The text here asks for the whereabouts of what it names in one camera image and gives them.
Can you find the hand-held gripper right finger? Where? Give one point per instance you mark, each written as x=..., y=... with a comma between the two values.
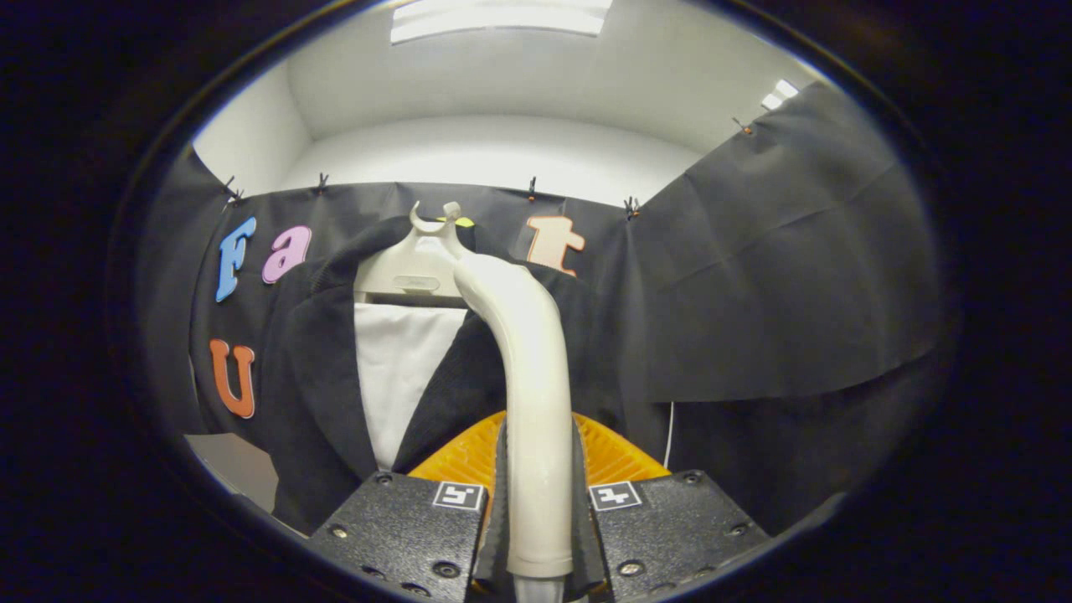
x=586, y=544

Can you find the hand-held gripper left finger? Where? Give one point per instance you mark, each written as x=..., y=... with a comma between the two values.
x=496, y=544

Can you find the black suit jacket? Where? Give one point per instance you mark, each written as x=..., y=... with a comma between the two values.
x=318, y=377

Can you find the grey steamer base unit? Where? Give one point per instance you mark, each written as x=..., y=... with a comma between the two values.
x=234, y=469

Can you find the white plastic hanger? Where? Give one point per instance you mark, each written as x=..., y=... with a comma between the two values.
x=402, y=268

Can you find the row of small cloth clips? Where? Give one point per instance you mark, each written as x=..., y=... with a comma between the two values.
x=631, y=207

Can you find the black backdrop cloth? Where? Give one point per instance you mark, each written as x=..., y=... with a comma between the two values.
x=796, y=251

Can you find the small ceiling light panel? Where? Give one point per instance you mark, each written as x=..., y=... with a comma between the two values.
x=780, y=94

